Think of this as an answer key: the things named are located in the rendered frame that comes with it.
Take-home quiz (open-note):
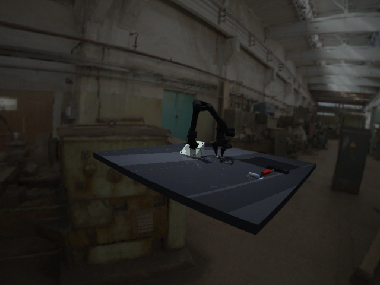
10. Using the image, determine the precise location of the red-handled screwdriver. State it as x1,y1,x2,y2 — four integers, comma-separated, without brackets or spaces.
261,170,273,176

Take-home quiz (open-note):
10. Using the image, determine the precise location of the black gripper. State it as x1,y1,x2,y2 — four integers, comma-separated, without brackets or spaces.
208,136,232,157

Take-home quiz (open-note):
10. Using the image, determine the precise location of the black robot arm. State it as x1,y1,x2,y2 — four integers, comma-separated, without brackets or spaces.
187,99,235,150

